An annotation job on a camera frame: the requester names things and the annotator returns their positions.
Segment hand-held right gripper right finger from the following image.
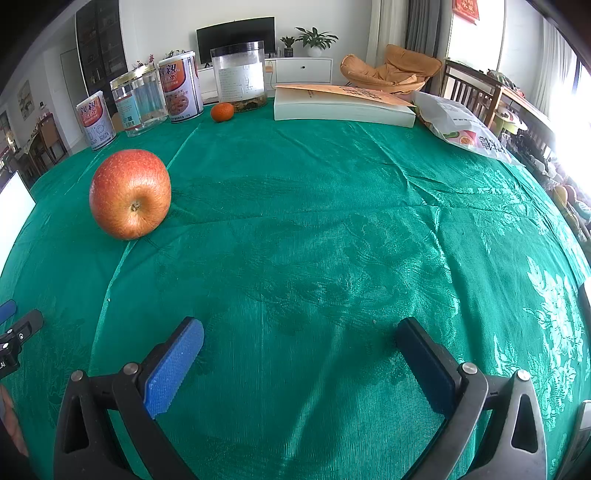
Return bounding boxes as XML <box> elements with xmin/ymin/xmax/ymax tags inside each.
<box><xmin>396</xmin><ymin>317</ymin><xmax>548</xmax><ymax>480</ymax></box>

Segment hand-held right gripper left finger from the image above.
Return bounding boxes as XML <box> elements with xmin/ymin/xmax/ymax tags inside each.
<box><xmin>53</xmin><ymin>316</ymin><xmax>205</xmax><ymax>480</ymax></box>

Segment person's left forearm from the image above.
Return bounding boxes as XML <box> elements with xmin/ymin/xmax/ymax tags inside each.
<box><xmin>0</xmin><ymin>385</ymin><xmax>29</xmax><ymax>457</ymax></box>

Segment red apple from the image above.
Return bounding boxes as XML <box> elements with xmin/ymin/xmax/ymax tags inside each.
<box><xmin>89</xmin><ymin>149</ymin><xmax>172</xmax><ymax>241</ymax></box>

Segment wide metal tray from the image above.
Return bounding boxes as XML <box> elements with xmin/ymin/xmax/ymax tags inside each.
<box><xmin>558</xmin><ymin>399</ymin><xmax>591</xmax><ymax>480</ymax></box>

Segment green patterned tablecloth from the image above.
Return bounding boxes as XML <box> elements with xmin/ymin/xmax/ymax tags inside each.
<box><xmin>0</xmin><ymin>108</ymin><xmax>591</xmax><ymax>480</ymax></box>

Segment small red label can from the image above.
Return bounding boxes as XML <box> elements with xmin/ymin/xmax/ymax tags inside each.
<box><xmin>76</xmin><ymin>91</ymin><xmax>117</xmax><ymax>151</ymax></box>

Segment pile of colourful toys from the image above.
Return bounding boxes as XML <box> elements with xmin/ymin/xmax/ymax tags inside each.
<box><xmin>549</xmin><ymin>178</ymin><xmax>591</xmax><ymax>243</ymax></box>

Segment white snack bag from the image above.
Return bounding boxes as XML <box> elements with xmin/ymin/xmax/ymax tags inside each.
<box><xmin>412</xmin><ymin>90</ymin><xmax>525</xmax><ymax>167</ymax></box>

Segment glass jar with gold lid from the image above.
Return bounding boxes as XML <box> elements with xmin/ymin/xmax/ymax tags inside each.
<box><xmin>110</xmin><ymin>64</ymin><xmax>169</xmax><ymax>138</ymax></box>

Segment thick white book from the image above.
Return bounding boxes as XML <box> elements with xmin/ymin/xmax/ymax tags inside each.
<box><xmin>273</xmin><ymin>84</ymin><xmax>417</xmax><ymax>128</ymax></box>

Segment wooden side table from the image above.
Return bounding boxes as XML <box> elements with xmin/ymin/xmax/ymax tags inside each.
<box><xmin>489</xmin><ymin>69</ymin><xmax>555</xmax><ymax>153</ymax></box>

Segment dark wooden chair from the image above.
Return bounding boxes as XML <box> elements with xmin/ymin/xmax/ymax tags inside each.
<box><xmin>438</xmin><ymin>58</ymin><xmax>502</xmax><ymax>127</ymax></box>

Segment large red label can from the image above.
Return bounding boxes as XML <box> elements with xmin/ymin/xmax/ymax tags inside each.
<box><xmin>157</xmin><ymin>51</ymin><xmax>204</xmax><ymax>123</ymax></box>

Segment black display cabinet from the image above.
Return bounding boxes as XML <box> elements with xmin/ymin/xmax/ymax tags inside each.
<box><xmin>75</xmin><ymin>0</ymin><xmax>127</xmax><ymax>95</ymax></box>

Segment orange cushioned chair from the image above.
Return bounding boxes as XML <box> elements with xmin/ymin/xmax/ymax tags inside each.
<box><xmin>340</xmin><ymin>44</ymin><xmax>443</xmax><ymax>103</ymax></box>

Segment clear plastic container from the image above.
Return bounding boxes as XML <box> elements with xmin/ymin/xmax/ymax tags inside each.
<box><xmin>211</xmin><ymin>41</ymin><xmax>269</xmax><ymax>113</ymax></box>

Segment white television cabinet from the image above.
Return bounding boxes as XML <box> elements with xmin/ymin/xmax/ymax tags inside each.
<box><xmin>198</xmin><ymin>56</ymin><xmax>333</xmax><ymax>104</ymax></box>

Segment black television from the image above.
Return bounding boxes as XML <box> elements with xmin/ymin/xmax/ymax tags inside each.
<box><xmin>196</xmin><ymin>17</ymin><xmax>276</xmax><ymax>62</ymax></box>

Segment grey and white curtain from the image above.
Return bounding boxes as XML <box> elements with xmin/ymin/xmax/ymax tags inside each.
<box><xmin>365</xmin><ymin>0</ymin><xmax>451</xmax><ymax>61</ymax></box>

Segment large green potted plant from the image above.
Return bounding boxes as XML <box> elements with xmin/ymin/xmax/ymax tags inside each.
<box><xmin>295</xmin><ymin>27</ymin><xmax>339</xmax><ymax>58</ymax></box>

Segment framed wall picture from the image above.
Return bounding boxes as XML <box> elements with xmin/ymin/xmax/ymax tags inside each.
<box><xmin>17</xmin><ymin>80</ymin><xmax>35</xmax><ymax>121</ymax></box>

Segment red wall hanging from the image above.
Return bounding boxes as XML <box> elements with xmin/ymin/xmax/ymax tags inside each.
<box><xmin>452</xmin><ymin>0</ymin><xmax>480</xmax><ymax>21</ymax></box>

